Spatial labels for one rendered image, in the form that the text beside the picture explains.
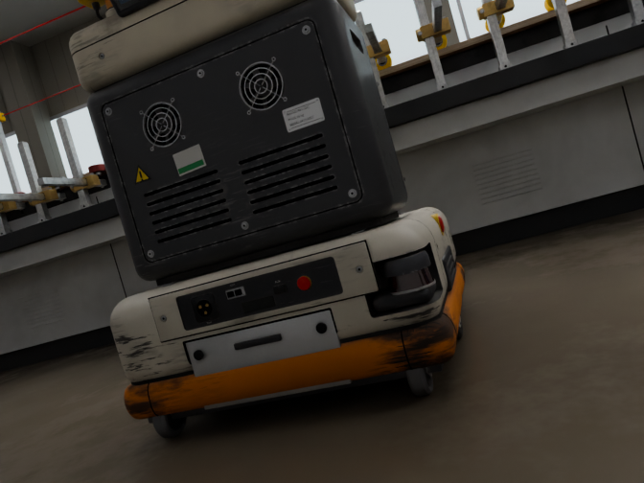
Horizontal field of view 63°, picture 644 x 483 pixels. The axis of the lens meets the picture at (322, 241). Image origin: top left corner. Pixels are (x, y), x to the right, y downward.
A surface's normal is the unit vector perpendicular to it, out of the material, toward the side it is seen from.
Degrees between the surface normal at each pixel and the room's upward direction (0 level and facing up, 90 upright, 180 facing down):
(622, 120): 90
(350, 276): 90
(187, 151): 90
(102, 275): 90
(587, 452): 0
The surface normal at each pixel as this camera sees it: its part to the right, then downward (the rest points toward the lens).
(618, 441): -0.28, -0.96
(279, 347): -0.29, 0.11
